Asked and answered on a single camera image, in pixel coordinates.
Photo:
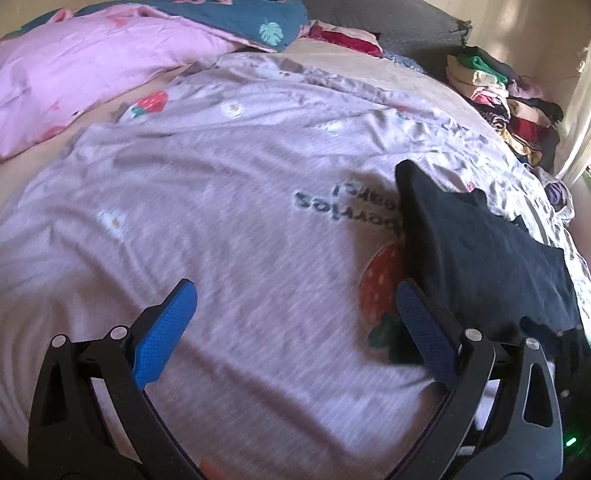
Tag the cream curtain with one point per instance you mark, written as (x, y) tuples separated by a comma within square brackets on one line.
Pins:
[(588, 110)]

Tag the dark blue patterned pillow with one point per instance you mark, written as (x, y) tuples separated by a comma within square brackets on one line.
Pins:
[(401, 61)]

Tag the red patterned pillow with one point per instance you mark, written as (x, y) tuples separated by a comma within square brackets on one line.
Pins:
[(345, 37)]

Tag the clear plastic bag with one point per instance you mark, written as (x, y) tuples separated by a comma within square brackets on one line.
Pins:
[(558, 195)]

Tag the pile of folded clothes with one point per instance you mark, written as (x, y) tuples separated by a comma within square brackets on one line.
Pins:
[(505, 100)]

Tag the grey headboard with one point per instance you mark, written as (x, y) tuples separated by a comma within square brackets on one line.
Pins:
[(375, 5)]

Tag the bed with beige sheet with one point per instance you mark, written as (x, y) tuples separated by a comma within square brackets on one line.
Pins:
[(425, 86)]

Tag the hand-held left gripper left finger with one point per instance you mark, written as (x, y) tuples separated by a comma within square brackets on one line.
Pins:
[(168, 330)]

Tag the black garment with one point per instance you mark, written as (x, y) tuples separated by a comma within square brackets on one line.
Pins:
[(475, 250)]

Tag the pink and blue duvet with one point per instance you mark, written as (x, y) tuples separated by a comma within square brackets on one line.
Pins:
[(75, 65)]

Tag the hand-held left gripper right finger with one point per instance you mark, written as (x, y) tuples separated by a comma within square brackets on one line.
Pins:
[(425, 330)]

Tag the lilac strawberry print blanket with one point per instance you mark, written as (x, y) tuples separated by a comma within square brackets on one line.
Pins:
[(225, 210)]

